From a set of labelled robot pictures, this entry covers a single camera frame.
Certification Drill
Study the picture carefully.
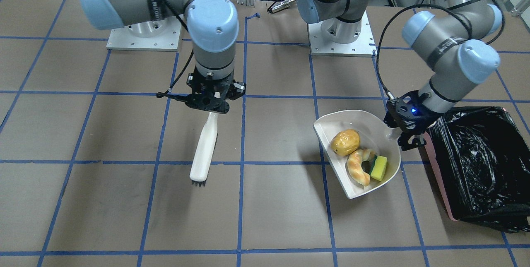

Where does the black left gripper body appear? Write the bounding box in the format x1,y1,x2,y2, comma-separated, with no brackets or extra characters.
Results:
383,91,437,151

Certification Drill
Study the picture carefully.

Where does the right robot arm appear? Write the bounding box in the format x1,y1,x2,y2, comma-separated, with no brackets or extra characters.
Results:
80,0,246,114

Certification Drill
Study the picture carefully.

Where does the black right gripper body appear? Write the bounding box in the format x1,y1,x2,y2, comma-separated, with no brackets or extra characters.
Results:
184,72,247,114

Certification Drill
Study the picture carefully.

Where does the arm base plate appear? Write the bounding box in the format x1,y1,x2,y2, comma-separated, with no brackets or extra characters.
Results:
307,11,377,57
106,17,182,51

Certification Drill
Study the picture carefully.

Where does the yellow toy potato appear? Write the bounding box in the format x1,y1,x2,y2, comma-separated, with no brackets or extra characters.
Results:
330,129,360,157

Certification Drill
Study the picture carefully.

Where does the white plastic dustpan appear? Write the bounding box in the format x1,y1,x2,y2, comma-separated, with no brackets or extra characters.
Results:
313,110,401,199

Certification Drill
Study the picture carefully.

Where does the yellow green sponge piece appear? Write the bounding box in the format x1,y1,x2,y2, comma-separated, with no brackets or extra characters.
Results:
369,155,388,181

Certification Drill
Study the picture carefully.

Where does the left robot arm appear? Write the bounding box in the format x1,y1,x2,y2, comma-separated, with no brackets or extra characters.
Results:
297,0,505,151

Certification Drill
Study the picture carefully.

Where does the toy croissant bread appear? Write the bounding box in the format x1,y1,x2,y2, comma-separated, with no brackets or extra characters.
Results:
347,149,376,187

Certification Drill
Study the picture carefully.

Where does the white hand brush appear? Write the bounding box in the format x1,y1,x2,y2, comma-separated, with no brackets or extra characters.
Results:
189,112,219,187

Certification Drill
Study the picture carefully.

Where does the pink bin with black bag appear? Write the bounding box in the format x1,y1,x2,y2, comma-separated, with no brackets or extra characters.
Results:
425,106,530,233

